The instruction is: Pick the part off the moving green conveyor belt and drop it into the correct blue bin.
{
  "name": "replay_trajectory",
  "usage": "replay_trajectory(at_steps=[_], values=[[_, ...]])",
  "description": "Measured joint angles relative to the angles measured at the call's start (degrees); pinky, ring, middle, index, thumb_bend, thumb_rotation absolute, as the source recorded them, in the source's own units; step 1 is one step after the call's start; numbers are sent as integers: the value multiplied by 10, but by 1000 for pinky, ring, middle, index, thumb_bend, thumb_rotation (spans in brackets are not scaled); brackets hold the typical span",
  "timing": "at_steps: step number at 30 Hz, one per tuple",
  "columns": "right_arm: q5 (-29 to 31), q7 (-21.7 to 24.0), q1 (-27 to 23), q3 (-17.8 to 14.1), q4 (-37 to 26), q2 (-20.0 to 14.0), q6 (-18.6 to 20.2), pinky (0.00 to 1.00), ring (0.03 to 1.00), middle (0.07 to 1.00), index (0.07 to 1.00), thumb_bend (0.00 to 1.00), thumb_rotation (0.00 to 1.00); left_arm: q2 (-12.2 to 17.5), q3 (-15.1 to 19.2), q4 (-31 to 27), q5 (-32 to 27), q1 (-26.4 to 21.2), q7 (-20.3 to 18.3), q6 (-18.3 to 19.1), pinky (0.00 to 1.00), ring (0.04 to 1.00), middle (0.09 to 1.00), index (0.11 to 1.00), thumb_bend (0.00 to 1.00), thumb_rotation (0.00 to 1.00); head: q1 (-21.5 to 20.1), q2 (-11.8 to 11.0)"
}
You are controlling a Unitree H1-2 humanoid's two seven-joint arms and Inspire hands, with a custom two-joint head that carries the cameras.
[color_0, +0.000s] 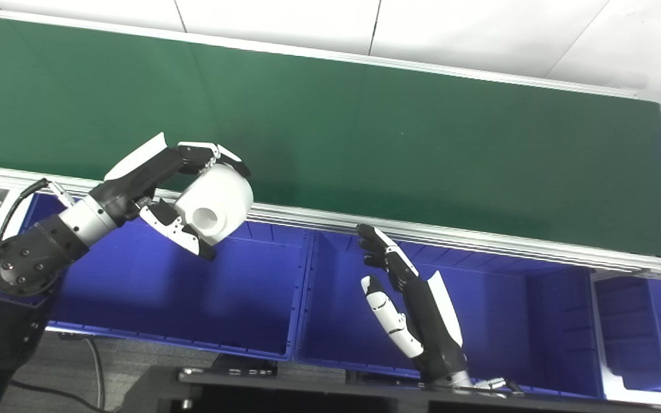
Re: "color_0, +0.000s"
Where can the black robot torso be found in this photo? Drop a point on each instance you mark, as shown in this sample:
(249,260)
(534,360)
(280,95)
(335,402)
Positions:
(307,398)

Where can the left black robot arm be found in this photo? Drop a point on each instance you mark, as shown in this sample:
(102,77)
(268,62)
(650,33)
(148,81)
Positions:
(20,264)

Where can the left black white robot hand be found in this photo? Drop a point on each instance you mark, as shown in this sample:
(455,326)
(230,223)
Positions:
(135,183)

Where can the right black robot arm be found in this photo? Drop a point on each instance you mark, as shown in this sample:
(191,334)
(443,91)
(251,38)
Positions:
(459,380)

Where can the white cylindrical plastic part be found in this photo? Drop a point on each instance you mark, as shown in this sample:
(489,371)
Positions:
(221,201)

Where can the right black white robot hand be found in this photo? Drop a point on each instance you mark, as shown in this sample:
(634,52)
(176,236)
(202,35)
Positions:
(431,327)

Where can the green conveyor belt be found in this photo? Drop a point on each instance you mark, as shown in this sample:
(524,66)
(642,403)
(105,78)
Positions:
(365,143)
(479,238)

